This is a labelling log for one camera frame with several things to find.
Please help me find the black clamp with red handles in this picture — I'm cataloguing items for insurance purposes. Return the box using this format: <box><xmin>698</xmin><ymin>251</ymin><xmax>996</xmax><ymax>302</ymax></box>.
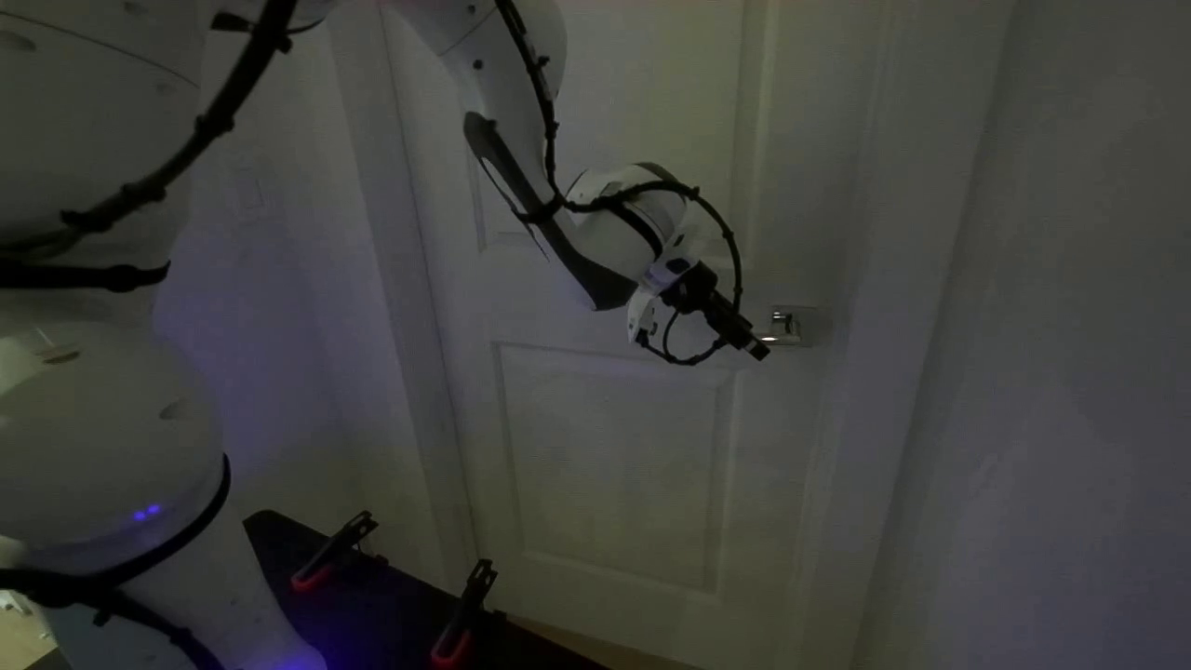
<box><xmin>287</xmin><ymin>505</ymin><xmax>378</xmax><ymax>594</ymax></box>
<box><xmin>426</xmin><ymin>556</ymin><xmax>503</xmax><ymax>670</ymax></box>

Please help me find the wrist camera on mount plate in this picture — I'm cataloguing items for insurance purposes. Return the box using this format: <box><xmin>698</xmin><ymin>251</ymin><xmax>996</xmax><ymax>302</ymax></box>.
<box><xmin>620</xmin><ymin>256</ymin><xmax>692</xmax><ymax>355</ymax></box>

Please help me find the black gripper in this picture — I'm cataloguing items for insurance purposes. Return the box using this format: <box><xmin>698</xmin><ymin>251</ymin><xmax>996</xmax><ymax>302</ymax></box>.
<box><xmin>658</xmin><ymin>261</ymin><xmax>777</xmax><ymax>367</ymax></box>

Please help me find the white panel door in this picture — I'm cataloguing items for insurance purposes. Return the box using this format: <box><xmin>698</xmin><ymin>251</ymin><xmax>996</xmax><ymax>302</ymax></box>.
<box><xmin>369</xmin><ymin>0</ymin><xmax>847</xmax><ymax>670</ymax></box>

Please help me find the silver door lever handle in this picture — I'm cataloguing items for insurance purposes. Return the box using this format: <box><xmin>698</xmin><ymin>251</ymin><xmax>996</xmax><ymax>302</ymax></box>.
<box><xmin>755</xmin><ymin>302</ymin><xmax>833</xmax><ymax>351</ymax></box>

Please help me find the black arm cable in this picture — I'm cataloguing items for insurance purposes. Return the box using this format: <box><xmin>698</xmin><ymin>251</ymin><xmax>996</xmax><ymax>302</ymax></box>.
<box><xmin>0</xmin><ymin>0</ymin><xmax>751</xmax><ymax>374</ymax></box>

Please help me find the black base board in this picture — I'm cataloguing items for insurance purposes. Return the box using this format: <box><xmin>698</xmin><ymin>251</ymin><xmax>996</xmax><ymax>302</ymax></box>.
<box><xmin>238</xmin><ymin>505</ymin><xmax>610</xmax><ymax>670</ymax></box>

